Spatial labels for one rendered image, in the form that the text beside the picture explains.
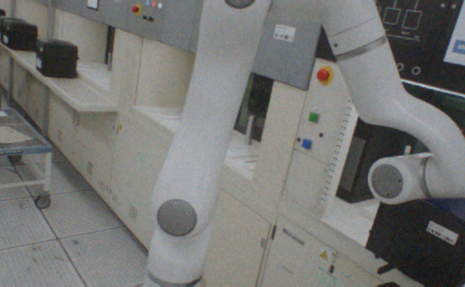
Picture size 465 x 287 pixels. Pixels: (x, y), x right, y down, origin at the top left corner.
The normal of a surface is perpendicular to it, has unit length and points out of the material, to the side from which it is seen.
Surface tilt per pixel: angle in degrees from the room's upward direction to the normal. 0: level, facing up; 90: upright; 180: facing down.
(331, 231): 90
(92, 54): 90
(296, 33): 90
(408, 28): 90
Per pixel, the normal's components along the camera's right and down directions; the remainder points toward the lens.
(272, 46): -0.77, 0.04
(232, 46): -0.11, 0.80
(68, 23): 0.62, 0.34
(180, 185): -0.05, -0.18
